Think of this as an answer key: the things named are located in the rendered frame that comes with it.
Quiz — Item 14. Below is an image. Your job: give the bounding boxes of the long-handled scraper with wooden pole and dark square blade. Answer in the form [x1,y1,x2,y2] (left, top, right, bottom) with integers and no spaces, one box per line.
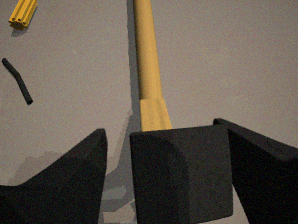
[130,0,233,224]

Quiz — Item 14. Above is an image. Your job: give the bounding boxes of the yellow-handled screwdriver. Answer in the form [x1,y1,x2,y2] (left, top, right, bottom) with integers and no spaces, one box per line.
[9,0,37,31]

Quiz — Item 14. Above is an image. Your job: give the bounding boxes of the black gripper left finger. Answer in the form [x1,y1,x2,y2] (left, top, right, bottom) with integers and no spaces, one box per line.
[0,128,108,224]

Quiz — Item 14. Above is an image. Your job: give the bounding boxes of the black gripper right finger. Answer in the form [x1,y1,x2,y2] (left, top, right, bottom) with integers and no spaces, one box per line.
[213,117,298,224]

